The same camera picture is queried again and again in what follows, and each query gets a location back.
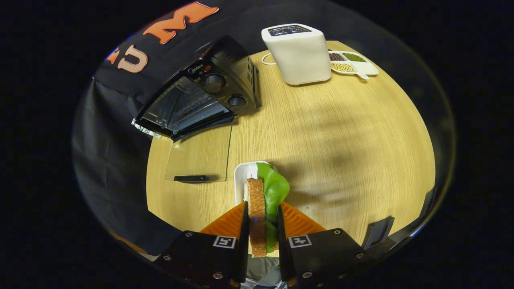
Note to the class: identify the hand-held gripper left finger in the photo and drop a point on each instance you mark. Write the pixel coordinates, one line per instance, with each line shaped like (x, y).
(243, 249)

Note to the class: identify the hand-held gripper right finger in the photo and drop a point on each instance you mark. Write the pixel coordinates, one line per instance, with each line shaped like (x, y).
(282, 249)

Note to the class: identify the bread and lettuce sandwich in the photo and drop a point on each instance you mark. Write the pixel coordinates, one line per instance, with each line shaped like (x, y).
(257, 200)

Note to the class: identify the black toaster oven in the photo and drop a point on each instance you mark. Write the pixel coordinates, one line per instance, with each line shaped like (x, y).
(237, 60)

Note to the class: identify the white toaster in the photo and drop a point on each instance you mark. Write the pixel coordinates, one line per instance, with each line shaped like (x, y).
(301, 56)

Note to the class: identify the white rectangular plate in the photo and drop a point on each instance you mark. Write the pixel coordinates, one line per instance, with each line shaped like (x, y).
(240, 180)

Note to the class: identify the white divided bean dish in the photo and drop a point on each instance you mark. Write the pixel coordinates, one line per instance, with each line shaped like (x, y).
(367, 68)

